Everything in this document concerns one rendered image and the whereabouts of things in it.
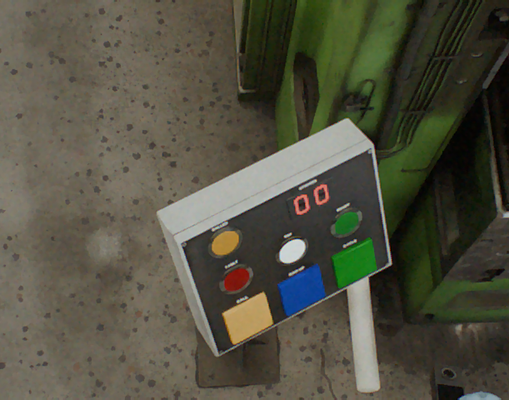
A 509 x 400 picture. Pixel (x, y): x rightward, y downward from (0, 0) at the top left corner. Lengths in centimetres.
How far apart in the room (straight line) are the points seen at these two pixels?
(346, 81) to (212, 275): 42
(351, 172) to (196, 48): 144
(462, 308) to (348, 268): 96
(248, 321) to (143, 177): 120
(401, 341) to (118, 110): 97
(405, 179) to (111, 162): 92
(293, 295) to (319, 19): 85
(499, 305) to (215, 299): 118
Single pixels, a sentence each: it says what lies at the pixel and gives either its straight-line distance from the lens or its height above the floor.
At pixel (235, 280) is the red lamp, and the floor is 109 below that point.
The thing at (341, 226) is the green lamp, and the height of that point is 109.
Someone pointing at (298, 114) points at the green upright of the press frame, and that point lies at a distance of 261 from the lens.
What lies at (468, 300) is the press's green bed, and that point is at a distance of 273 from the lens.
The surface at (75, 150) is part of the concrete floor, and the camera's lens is 295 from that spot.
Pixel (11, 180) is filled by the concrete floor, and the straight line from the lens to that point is 294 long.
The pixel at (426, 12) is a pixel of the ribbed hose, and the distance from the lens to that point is 162.
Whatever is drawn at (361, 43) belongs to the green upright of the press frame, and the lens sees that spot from 173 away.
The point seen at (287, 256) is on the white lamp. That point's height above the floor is 109.
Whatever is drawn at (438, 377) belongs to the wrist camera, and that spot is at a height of 107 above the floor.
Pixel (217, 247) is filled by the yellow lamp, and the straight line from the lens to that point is 163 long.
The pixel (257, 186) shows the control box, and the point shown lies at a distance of 164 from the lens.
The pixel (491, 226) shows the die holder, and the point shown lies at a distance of 204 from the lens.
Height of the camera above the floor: 272
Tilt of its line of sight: 71 degrees down
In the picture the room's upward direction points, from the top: 11 degrees clockwise
